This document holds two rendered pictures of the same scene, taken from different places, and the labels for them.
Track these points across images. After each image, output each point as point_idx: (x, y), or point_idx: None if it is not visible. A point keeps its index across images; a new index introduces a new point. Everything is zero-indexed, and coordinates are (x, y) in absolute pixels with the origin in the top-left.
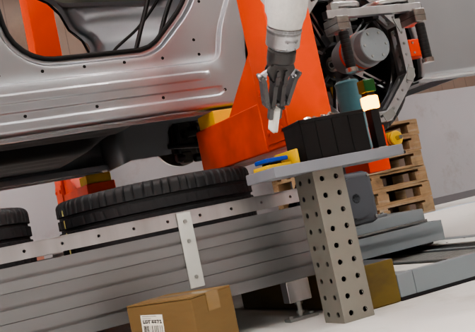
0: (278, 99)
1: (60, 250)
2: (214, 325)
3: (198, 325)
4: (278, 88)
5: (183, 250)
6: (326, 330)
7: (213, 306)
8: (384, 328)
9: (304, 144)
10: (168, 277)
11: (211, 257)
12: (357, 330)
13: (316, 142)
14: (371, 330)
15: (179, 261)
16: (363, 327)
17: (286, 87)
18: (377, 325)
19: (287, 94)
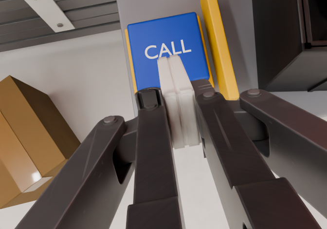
0: (206, 144)
1: None
2: (46, 185)
3: (21, 202)
4: (219, 166)
5: (29, 5)
6: (188, 149)
7: (39, 185)
8: (223, 228)
9: (273, 79)
10: (17, 26)
11: (81, 5)
12: (204, 197)
13: (317, 78)
14: (211, 219)
15: (27, 12)
16: (215, 186)
17: (302, 146)
18: None
19: (276, 156)
